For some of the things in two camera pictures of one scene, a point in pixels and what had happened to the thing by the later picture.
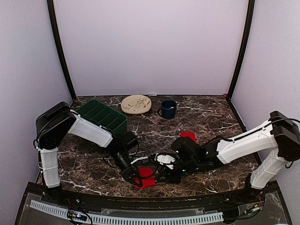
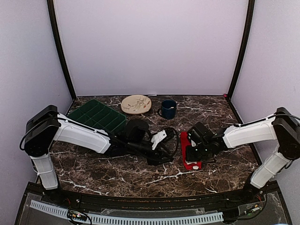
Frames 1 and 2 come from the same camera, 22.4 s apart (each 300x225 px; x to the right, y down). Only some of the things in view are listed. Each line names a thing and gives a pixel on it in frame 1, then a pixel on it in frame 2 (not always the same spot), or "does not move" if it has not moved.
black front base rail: (266, 198) does not move
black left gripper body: (125, 171) -> (134, 147)
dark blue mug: (168, 109) does not move
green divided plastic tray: (102, 115) does not move
